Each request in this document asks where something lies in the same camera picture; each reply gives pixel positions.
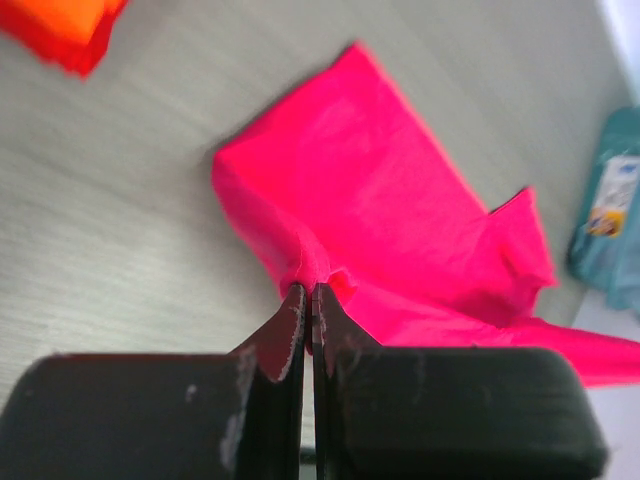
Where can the orange folded t shirt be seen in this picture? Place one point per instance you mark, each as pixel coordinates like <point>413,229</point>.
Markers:
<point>73,35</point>

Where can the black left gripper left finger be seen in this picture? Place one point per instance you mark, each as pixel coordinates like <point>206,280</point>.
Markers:
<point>163,416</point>

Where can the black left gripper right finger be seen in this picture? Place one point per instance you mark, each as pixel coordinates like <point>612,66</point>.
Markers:
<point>445,413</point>

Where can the teal plastic basket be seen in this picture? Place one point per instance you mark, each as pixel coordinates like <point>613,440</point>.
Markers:
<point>604,250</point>

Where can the pink t shirt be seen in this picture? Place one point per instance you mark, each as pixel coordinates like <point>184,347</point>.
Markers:
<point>341,183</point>

